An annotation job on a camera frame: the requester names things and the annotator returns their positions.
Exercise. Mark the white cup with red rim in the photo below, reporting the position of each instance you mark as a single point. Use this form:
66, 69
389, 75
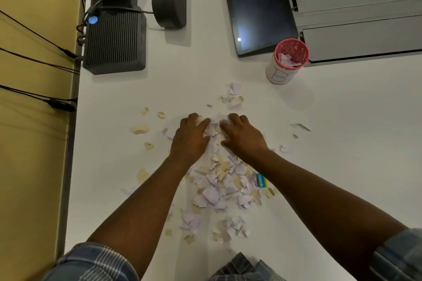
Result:
280, 75

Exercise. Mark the paper scraps inside cup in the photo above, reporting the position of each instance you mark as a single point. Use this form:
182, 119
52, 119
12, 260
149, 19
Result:
286, 60

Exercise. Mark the person's right forearm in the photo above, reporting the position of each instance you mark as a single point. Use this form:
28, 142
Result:
316, 208

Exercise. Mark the person's left forearm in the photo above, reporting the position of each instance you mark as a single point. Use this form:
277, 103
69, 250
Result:
145, 211

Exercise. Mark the black tablet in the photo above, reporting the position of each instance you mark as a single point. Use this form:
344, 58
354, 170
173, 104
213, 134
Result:
260, 10

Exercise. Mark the person's left hand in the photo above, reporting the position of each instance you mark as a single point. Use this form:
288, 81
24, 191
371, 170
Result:
189, 141

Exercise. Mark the person's right fingers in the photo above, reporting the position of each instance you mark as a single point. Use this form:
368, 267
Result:
238, 120

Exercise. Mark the person's left fingers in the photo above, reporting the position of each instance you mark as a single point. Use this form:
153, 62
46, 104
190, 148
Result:
194, 121

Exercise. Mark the dark grey ribbed computer box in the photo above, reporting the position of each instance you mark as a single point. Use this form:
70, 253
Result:
115, 42

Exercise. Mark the blue plaid shirt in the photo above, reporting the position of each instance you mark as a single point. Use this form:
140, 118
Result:
92, 266

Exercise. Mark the pile of torn paper scraps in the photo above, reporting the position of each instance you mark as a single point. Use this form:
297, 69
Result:
217, 185

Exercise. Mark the person's right hand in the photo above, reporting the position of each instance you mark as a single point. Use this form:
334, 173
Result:
244, 141

